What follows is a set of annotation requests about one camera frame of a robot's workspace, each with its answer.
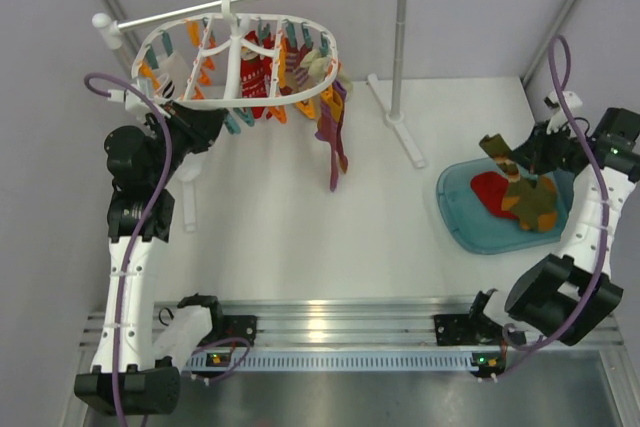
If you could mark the olive orange striped sock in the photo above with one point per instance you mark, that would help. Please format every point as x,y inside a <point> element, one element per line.
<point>531,201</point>

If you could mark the red patterned hanging sock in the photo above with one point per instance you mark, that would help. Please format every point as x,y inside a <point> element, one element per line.
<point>253,73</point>

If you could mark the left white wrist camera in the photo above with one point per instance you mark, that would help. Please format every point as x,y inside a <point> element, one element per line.
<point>137,99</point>

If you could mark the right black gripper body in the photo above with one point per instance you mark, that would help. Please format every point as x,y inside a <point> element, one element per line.
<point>551,150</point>

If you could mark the white oval clip hanger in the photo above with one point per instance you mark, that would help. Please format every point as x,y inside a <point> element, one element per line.
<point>236,45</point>

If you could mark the red sock in basin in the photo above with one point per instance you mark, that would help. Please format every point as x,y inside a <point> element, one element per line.
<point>490,188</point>

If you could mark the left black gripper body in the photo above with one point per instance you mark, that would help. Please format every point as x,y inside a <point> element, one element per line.
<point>186,134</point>

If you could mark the cream hanging sock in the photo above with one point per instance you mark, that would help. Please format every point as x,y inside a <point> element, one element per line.
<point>319,66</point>

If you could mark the purple orange hanging sock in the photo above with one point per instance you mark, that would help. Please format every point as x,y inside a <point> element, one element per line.
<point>328,109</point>

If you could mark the blue plastic basin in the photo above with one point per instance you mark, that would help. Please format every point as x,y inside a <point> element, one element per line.
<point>475,228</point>

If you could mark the white black striped hanging sock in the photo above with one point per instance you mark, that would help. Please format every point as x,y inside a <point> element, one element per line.
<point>172,76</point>

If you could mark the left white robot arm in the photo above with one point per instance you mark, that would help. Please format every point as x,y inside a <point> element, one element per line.
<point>133,371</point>

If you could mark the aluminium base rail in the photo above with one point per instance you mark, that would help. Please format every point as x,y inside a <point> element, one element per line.
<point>434,335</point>

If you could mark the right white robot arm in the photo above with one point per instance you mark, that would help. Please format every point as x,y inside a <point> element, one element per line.
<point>567,294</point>

